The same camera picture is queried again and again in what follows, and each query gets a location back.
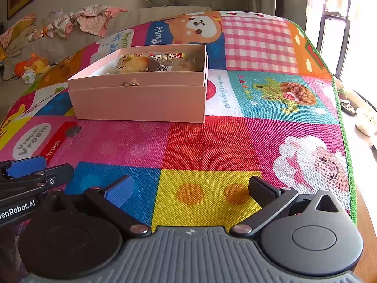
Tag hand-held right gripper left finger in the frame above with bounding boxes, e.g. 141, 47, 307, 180
34, 175, 152, 239

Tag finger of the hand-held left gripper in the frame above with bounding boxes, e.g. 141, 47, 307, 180
0, 163, 75, 197
0, 156, 47, 180

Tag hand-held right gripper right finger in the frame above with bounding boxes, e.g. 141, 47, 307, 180
230, 176, 348, 239

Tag pink cardboard box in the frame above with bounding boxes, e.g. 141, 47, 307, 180
67, 44, 209, 123

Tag bun packet red yellow label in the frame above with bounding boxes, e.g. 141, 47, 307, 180
116, 52, 149, 74

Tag silver clear small packet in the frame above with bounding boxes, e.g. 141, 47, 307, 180
149, 54, 175, 72

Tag clear plain bun packet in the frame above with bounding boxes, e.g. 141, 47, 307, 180
172, 58, 199, 72

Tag white green plush toy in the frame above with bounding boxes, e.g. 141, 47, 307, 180
23, 68, 37, 84

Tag orange yellow plush toy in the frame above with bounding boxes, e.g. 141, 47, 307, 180
15, 53, 51, 76

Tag beige cloth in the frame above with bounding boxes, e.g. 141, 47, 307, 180
5, 26, 42, 58

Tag dark plant pot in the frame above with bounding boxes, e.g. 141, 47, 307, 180
340, 99, 358, 116

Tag white plant pot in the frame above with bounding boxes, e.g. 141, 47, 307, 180
355, 108, 377, 137

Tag small doll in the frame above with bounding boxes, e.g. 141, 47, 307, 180
28, 26, 48, 42

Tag yellow pink cloth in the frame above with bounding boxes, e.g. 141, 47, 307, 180
0, 13, 36, 48

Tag white pink baby clothes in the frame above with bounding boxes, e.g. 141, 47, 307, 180
44, 12, 74, 39

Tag colourful cartoon play mat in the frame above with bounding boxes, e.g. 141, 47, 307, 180
0, 10, 357, 233

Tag dark window frame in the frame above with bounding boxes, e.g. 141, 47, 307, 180
316, 10, 353, 77

